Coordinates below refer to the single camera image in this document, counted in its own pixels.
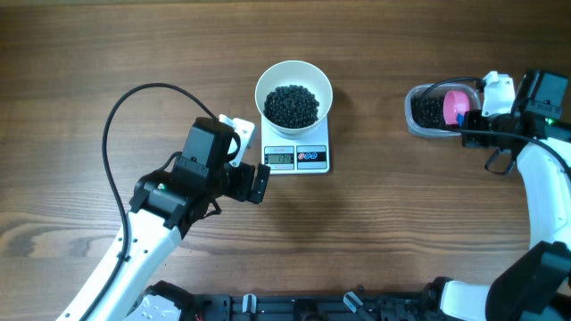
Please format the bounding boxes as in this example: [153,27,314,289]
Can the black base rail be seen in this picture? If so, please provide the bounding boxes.
[182,292,426,321]

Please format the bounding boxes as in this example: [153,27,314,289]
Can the right black cable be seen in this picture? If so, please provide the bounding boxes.
[418,76,571,179]

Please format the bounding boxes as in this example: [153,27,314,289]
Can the white bowl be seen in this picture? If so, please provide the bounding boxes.
[254,61,334,136]

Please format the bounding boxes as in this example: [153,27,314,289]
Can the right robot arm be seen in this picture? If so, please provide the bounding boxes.
[410,69,570,320]

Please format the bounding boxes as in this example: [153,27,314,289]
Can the clear plastic container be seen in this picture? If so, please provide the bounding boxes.
[405,83,482,138]

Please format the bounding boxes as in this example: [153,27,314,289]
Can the left black cable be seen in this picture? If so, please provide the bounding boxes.
[78,82,219,321]

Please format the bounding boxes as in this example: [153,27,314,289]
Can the pink scoop blue handle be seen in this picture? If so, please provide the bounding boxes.
[443,90,470,126]

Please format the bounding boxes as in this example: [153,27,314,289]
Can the black cable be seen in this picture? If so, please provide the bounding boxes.
[418,76,571,179]
[78,82,219,321]

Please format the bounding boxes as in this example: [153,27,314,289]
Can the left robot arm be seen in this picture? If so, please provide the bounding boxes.
[60,115,269,320]

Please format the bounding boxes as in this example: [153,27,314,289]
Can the black beans in bowl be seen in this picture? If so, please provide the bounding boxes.
[262,85,319,129]

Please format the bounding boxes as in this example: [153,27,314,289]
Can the white digital kitchen scale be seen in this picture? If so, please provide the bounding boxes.
[261,118,330,175]

